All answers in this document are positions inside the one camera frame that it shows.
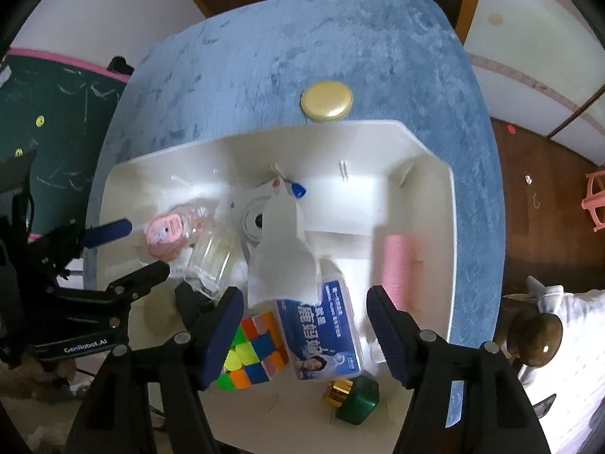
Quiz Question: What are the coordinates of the clear plastic box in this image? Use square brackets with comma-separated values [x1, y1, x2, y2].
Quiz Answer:
[184, 227, 237, 302]

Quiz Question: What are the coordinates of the white plastic bin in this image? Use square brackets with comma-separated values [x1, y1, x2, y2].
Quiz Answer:
[97, 119, 458, 454]

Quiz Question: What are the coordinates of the green chalkboard with pink frame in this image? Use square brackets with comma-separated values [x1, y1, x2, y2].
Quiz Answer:
[0, 47, 131, 247]

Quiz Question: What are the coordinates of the pink plastic stool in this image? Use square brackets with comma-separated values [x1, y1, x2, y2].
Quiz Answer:
[580, 168, 605, 233]

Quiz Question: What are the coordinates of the green jar with gold cap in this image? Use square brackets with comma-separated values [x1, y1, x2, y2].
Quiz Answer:
[322, 373, 381, 425]

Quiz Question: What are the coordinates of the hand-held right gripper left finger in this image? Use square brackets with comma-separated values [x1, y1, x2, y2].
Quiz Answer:
[71, 285, 245, 454]

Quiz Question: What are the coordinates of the blue tipped floss pick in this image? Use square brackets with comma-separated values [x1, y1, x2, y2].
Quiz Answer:
[271, 163, 307, 199]

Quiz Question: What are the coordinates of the white cloth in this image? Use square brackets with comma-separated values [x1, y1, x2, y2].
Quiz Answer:
[501, 274, 605, 454]

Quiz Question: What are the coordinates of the blue and white plastic box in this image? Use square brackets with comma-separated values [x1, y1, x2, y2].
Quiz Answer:
[275, 258, 365, 382]

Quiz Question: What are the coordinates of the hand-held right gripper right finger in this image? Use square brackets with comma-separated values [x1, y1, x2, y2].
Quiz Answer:
[366, 285, 551, 454]

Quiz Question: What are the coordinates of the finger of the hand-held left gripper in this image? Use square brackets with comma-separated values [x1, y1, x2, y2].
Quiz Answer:
[29, 219, 132, 270]
[97, 261, 171, 304]

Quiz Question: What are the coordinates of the white toy camera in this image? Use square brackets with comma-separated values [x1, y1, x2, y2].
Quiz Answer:
[231, 184, 308, 266]

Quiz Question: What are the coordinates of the brown glossy ball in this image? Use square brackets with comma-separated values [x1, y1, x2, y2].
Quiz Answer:
[508, 313, 564, 368]

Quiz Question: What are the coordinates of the multicolour magic cube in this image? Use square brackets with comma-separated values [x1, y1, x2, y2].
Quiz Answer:
[215, 311, 290, 392]

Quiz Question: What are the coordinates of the gold round lid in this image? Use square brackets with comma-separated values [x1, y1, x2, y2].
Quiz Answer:
[301, 82, 354, 122]

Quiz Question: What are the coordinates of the blue fleece mat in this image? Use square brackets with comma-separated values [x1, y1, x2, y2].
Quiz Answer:
[85, 0, 503, 429]

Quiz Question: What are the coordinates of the pink blister packet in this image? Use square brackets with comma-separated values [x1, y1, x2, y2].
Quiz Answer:
[144, 203, 211, 262]

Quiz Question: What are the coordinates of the black cable plug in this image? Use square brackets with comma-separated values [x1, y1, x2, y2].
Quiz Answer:
[106, 56, 136, 77]

